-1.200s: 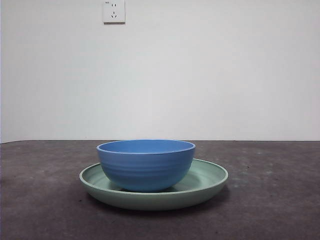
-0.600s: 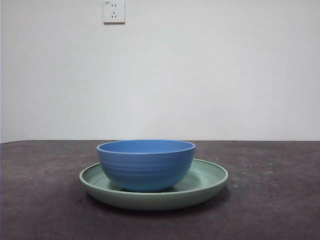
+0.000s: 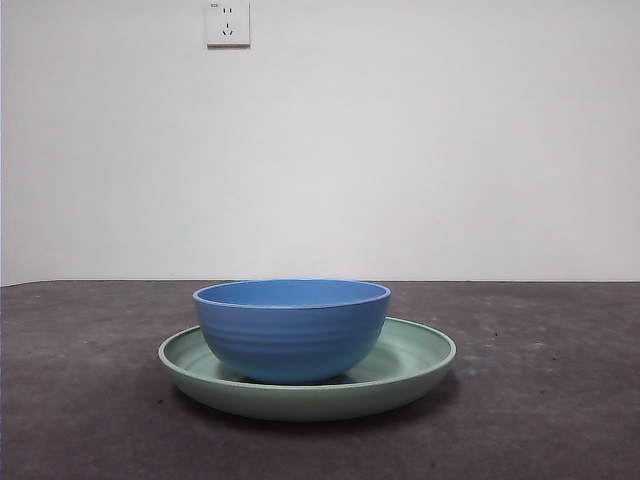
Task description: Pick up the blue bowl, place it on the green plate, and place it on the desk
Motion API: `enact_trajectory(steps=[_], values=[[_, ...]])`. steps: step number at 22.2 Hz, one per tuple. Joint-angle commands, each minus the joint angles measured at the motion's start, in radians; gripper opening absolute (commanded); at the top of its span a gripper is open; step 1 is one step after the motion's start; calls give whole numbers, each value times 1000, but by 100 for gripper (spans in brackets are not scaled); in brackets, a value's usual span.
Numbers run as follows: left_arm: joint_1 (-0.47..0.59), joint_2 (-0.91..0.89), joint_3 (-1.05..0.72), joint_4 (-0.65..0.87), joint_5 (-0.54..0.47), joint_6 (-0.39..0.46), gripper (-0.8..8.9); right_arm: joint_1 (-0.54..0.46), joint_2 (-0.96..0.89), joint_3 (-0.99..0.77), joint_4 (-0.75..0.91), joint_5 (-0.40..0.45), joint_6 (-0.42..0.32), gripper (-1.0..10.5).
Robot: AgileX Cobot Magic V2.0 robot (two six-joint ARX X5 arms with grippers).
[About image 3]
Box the blue bowl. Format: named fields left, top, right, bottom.
left=192, top=278, right=391, bottom=385

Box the white wall power outlet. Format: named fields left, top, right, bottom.
left=206, top=0, right=251, bottom=49

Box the green plate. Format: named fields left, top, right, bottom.
left=158, top=316, right=457, bottom=422

